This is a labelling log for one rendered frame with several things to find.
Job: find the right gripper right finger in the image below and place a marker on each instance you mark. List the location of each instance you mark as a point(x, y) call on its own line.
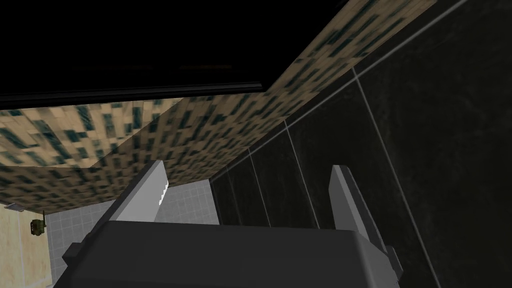
point(348, 200)

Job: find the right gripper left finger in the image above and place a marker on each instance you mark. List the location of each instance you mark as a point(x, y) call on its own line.
point(140, 196)

